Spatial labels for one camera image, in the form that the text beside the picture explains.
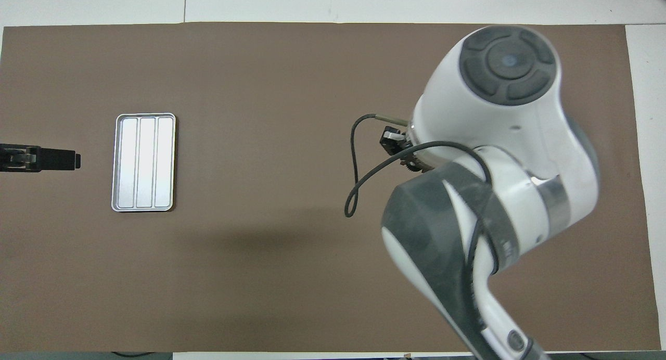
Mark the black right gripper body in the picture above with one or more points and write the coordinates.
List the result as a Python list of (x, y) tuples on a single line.
[(409, 149)]

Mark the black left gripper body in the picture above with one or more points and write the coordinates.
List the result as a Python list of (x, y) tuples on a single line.
[(13, 159)]

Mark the large black bearing gear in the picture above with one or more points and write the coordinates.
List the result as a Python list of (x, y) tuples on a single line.
[(410, 166)]

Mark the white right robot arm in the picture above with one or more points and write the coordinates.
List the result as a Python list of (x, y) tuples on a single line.
[(494, 141)]

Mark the silver metal tray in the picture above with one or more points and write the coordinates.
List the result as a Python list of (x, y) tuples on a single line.
[(145, 157)]

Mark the brown table mat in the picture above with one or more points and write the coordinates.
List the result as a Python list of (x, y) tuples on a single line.
[(286, 115)]

